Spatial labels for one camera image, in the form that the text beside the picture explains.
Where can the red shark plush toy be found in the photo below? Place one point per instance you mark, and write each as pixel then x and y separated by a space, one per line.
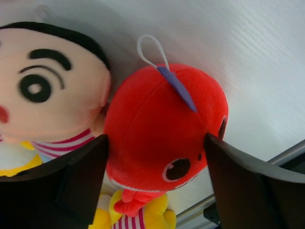
pixel 156 125

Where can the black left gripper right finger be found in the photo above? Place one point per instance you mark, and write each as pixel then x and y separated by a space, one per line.
pixel 251 193

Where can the yellow duck plush striped shirt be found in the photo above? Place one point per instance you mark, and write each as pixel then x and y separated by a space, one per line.
pixel 127 209

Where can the boy doll striped shirt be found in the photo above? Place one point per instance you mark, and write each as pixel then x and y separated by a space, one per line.
pixel 54 87

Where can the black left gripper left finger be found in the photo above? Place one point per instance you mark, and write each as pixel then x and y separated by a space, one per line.
pixel 60 194

